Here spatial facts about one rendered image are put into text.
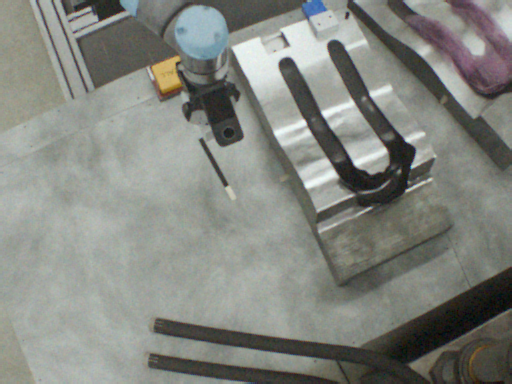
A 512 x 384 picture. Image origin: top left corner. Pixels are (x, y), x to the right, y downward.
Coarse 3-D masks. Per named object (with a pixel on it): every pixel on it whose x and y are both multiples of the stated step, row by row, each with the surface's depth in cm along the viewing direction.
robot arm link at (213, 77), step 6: (180, 66) 131; (186, 72) 132; (216, 72) 130; (222, 72) 131; (192, 78) 132; (198, 78) 131; (204, 78) 130; (210, 78) 131; (216, 78) 132; (204, 84) 133
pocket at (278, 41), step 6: (270, 36) 166; (276, 36) 166; (282, 36) 167; (264, 42) 166; (270, 42) 167; (276, 42) 167; (282, 42) 167; (288, 42) 164; (264, 48) 166; (270, 48) 166; (276, 48) 166; (282, 48) 166
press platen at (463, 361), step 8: (472, 344) 133; (480, 344) 133; (488, 344) 132; (496, 344) 133; (464, 352) 133; (472, 352) 132; (456, 360) 135; (464, 360) 132; (472, 360) 131; (456, 368) 134; (464, 368) 132; (456, 376) 134; (464, 376) 131; (472, 376) 131
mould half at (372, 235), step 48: (240, 48) 163; (288, 48) 163; (288, 96) 161; (336, 96) 161; (384, 96) 161; (288, 144) 158; (336, 192) 151; (432, 192) 158; (336, 240) 156; (384, 240) 156
